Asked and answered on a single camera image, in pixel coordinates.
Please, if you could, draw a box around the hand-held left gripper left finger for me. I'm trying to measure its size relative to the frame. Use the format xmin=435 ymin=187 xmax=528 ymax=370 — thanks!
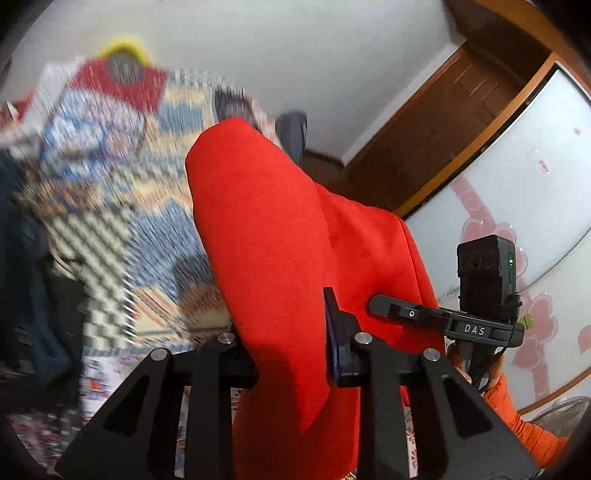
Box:
xmin=55 ymin=330 xmax=259 ymax=480

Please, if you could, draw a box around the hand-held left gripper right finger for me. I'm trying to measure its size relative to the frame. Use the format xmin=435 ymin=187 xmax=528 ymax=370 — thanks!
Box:
xmin=323 ymin=287 xmax=541 ymax=480

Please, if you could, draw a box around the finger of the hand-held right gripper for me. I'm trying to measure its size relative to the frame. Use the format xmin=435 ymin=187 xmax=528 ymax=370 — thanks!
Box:
xmin=368 ymin=294 xmax=451 ymax=329

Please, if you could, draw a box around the red zip jacket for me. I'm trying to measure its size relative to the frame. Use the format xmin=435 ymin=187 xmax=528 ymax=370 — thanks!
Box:
xmin=185 ymin=117 xmax=446 ymax=480

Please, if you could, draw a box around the person's right forearm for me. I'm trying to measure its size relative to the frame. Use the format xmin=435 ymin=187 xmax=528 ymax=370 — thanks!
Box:
xmin=480 ymin=374 xmax=571 ymax=469

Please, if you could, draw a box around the pile of dark clothes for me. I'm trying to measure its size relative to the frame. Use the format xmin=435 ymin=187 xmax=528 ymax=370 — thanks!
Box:
xmin=0 ymin=152 xmax=88 ymax=393

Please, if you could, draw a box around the person's right hand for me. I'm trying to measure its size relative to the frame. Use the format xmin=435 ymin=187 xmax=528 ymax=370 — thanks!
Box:
xmin=445 ymin=344 xmax=506 ymax=393

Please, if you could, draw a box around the printed bed sheet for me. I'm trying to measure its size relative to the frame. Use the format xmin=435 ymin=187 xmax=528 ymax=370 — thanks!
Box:
xmin=9 ymin=346 xmax=421 ymax=480

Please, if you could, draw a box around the wooden door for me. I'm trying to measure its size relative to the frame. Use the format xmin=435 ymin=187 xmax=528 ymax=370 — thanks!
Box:
xmin=305 ymin=44 xmax=522 ymax=217

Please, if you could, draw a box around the patchwork quilt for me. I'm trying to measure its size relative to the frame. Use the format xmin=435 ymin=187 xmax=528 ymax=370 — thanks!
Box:
xmin=0 ymin=58 xmax=287 ymax=352

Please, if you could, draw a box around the grey fan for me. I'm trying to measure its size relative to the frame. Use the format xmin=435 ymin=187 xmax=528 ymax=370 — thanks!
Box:
xmin=526 ymin=394 xmax=591 ymax=437

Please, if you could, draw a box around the grey purple backpack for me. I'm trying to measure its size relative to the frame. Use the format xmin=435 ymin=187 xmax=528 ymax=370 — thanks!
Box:
xmin=276 ymin=110 xmax=309 ymax=167

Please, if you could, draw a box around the yellow round object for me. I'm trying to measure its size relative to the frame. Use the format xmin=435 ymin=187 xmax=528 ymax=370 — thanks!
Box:
xmin=95 ymin=36 xmax=151 ymax=65

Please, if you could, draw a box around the white wardrobe with wooden frame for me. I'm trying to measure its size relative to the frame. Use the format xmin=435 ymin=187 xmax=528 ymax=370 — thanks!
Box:
xmin=392 ymin=51 xmax=591 ymax=425

